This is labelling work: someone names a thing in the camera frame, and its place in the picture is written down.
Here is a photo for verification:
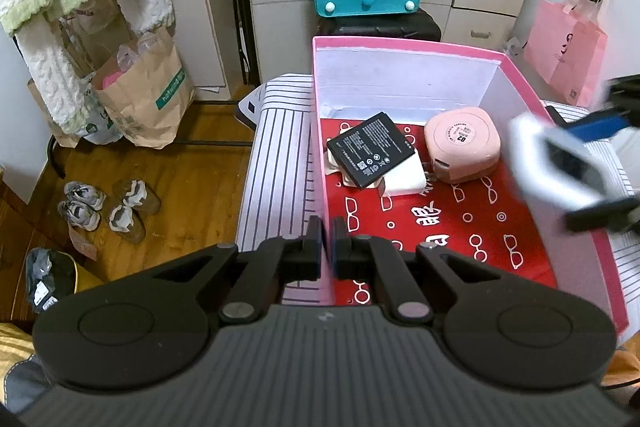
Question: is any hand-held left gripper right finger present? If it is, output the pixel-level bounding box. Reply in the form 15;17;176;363
331;217;501;325

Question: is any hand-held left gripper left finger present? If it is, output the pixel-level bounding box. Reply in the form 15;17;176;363
152;216;328;325

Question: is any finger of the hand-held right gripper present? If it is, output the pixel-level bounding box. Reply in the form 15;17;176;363
567;77;640;142
565;194;640;234

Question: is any white device with black screen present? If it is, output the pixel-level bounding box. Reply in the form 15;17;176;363
507;113;611;212

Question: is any cream hair claw clip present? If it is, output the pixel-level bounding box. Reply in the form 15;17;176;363
325;152;361;188

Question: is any white charger plug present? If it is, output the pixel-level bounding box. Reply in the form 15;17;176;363
377;152;426;198

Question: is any black phone battery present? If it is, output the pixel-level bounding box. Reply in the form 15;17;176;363
326;111;418;188

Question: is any pink round case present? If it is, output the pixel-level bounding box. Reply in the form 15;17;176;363
424;106;501;185

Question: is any pink cardboard box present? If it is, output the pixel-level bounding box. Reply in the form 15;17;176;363
311;36;630;335

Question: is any pink tote bag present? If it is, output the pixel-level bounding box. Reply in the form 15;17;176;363
523;0;608;105

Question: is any red printed cloth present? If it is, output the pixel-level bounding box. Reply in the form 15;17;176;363
325;109;558;305

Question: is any white striped tablecloth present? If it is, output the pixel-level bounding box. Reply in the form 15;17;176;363
235;74;640;348

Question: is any white plastic panel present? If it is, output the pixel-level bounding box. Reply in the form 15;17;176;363
235;87;266;128

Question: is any brown paper bag green label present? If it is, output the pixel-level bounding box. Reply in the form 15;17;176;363
95;26;197;148

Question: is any black suitcase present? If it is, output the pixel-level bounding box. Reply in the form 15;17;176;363
318;9;442;42

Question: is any brown cardboard piece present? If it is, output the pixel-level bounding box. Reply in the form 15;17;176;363
67;227;98;263

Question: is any white green plastic bag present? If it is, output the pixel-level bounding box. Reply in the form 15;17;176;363
77;77;123;145

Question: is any black plastic bag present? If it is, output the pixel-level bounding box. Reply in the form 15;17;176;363
26;248;76;312

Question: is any plain brown paper bag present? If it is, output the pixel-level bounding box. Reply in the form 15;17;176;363
27;74;101;148

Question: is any black clothes rack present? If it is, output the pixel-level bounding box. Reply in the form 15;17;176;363
45;99;256;180

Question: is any small brown paper bag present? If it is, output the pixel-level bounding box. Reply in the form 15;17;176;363
60;0;136;78

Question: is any yellow patterned blanket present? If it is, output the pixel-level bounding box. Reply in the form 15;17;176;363
0;321;38;380

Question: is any grey padded cloth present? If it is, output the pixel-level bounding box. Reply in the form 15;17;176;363
0;354;53;415

